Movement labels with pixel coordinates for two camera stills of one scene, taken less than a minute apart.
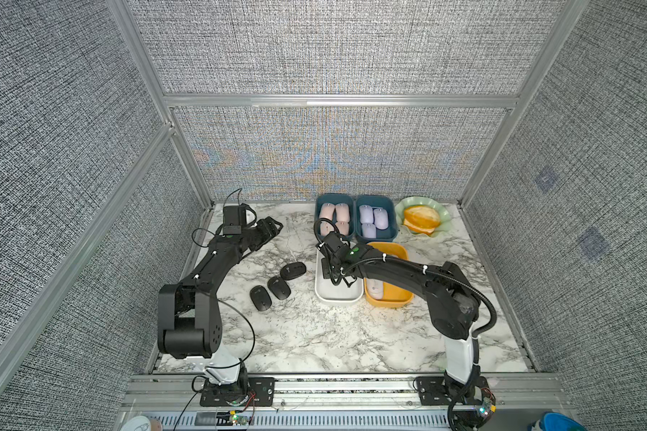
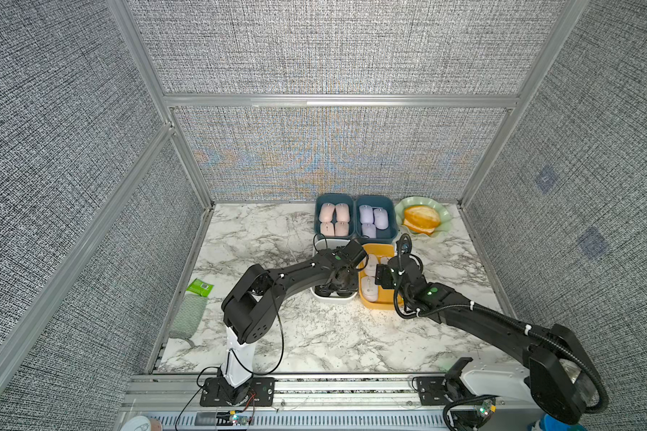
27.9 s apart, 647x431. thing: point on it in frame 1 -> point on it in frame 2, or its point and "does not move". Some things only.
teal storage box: (335, 198) does not move
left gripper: (268, 231) -> (351, 288)
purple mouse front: (380, 218) does not move
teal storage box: (385, 202) does not move
